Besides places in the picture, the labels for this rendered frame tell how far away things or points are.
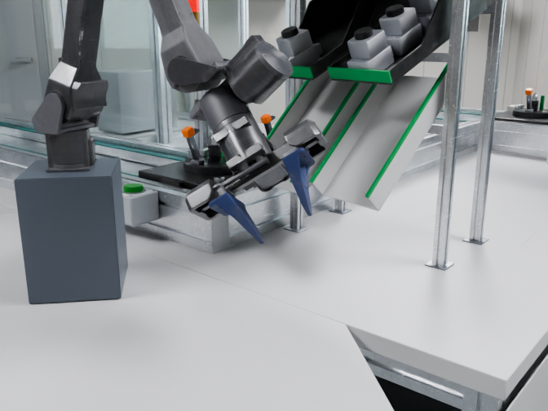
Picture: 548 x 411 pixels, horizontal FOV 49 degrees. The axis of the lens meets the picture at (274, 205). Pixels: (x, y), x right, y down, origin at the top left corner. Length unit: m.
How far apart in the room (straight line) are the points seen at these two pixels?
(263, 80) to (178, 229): 0.54
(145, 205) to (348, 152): 0.41
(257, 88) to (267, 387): 0.36
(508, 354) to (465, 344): 0.06
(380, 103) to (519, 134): 1.14
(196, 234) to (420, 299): 0.44
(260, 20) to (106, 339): 4.62
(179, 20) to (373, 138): 0.44
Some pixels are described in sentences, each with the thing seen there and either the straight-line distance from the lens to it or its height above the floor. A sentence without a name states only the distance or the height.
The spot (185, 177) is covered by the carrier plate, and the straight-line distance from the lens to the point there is 1.29.
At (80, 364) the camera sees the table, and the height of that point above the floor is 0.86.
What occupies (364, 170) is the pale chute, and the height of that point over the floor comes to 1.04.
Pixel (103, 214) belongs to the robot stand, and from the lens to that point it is 0.95.
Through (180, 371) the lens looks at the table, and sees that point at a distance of 0.79.
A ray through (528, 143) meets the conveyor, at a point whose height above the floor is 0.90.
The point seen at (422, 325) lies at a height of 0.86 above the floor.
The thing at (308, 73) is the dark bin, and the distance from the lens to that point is 1.05.
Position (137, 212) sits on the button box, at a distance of 1.21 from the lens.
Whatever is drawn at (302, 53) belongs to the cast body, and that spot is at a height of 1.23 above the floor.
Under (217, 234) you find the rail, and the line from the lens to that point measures 1.15.
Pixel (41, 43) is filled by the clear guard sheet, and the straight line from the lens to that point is 2.63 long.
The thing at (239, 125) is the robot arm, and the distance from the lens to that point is 0.76.
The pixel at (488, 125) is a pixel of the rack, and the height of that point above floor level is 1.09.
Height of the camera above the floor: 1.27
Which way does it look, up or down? 16 degrees down
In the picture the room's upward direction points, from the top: straight up
